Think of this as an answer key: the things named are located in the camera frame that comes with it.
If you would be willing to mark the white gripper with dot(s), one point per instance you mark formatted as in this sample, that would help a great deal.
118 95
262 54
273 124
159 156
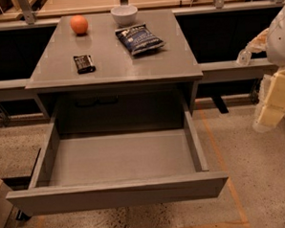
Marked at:
280 41

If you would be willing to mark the grey top drawer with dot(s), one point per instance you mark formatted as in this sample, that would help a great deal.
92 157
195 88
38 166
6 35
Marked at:
114 156

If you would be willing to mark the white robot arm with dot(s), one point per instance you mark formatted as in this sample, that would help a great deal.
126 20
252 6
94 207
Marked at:
272 41

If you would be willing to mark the grey drawer cabinet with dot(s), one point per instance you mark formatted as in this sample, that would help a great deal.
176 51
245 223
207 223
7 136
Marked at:
145 91

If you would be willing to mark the clear sanitizer bottle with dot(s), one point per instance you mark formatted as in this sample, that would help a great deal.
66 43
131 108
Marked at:
244 57

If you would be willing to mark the blue chip bag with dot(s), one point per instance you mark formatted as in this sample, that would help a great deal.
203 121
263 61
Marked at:
137 39

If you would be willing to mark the white bowl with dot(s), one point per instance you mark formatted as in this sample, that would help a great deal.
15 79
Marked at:
124 15

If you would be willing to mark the black snack bar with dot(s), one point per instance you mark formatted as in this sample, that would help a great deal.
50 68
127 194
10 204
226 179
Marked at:
84 64

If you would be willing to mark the orange fruit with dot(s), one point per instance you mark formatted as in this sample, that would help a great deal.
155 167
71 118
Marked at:
79 24

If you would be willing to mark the black metal stand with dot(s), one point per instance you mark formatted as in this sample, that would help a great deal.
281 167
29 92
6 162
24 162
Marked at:
20 216

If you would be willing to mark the cardboard box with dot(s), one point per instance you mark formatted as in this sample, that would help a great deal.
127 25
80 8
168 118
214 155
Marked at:
0 206

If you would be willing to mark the grey bench rail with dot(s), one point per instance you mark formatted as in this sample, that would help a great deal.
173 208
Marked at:
231 71

